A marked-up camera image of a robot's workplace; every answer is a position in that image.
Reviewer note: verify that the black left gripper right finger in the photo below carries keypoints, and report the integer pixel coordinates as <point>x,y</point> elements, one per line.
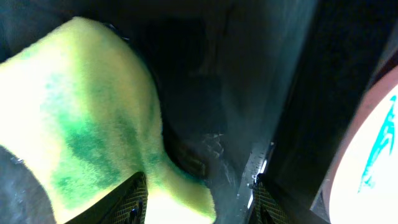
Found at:
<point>271,203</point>

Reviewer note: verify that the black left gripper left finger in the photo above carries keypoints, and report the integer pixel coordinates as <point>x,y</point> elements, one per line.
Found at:
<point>127,203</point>

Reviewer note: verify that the yellow green-stained sponge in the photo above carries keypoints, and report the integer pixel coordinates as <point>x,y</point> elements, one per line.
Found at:
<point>81,109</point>

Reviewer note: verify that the black round tray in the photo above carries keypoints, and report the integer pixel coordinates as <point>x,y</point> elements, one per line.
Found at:
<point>354,118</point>

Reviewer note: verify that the black rectangular tray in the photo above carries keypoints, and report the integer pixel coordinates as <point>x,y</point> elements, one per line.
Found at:
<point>245,88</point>

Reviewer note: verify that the white plate with green stain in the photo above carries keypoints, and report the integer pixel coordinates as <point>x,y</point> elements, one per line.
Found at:
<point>364,189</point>

